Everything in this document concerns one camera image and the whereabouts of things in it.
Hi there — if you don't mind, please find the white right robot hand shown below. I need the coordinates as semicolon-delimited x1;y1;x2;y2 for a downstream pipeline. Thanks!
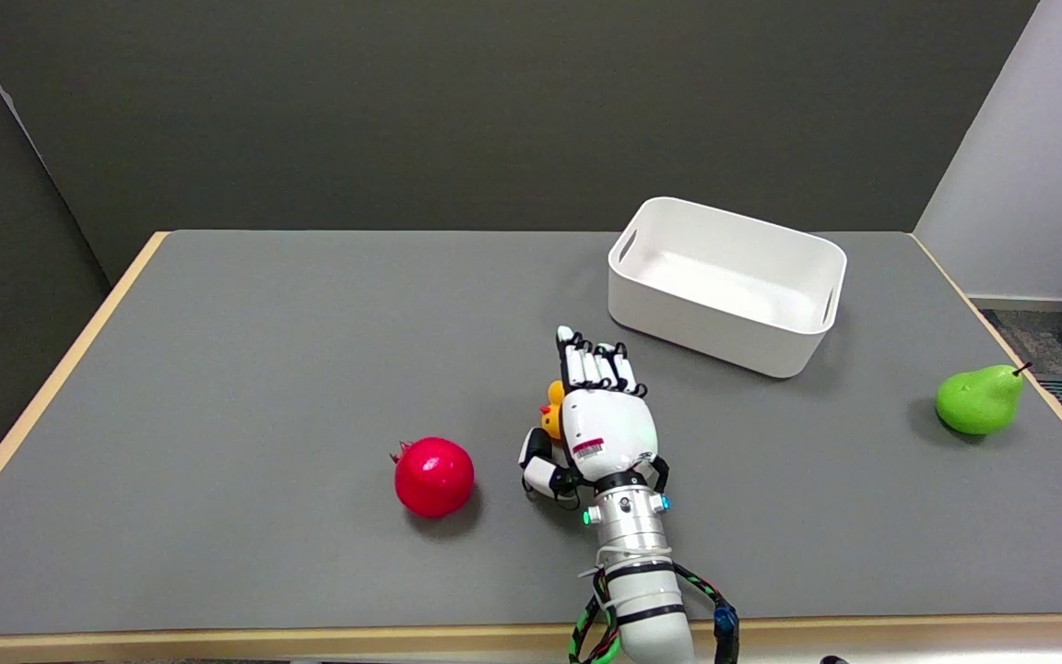
518;326;670;508

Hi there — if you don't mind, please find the yellow rubber duck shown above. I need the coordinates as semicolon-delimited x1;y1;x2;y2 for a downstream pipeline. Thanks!
539;379;568;442

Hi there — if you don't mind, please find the red pomegranate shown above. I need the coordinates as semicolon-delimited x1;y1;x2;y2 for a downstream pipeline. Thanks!
390;437;476;518

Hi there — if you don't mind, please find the white plastic bin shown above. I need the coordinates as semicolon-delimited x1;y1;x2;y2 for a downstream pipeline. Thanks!
608;196;847;380

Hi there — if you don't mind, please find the green pear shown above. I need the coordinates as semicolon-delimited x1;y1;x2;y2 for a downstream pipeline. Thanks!
935;362;1033;436

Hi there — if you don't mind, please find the green red braided cable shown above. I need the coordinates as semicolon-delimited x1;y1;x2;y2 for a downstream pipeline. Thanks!
568;570;622;664

